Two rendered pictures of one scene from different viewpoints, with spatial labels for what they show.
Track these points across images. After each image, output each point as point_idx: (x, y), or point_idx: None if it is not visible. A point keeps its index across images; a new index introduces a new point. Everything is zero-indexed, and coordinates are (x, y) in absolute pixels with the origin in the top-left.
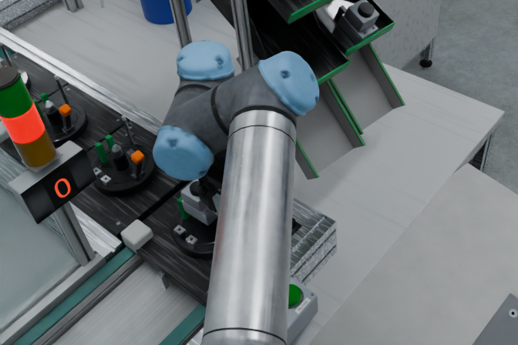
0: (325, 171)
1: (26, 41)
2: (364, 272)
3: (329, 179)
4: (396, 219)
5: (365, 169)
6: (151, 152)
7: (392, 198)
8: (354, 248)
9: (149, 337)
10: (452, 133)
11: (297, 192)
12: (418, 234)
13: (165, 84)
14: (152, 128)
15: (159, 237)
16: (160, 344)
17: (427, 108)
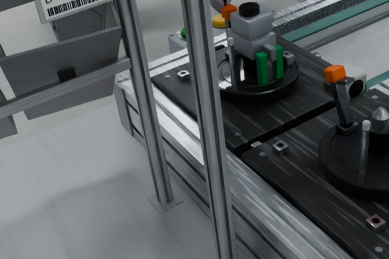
0: (65, 214)
1: None
2: (109, 106)
3: (69, 202)
4: (37, 143)
5: (13, 206)
6: (325, 161)
7: (19, 164)
8: (102, 125)
9: (334, 51)
10: None
11: (123, 193)
12: (31, 128)
13: None
14: (330, 252)
15: (316, 78)
16: (319, 28)
17: None
